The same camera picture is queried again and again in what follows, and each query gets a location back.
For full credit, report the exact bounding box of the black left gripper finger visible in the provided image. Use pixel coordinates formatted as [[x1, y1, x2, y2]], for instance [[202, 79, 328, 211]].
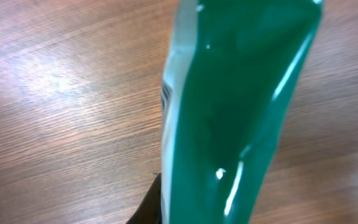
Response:
[[126, 173, 162, 224]]

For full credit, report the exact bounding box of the green gloves packet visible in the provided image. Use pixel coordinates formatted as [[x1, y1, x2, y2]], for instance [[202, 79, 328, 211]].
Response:
[[161, 0, 323, 223]]

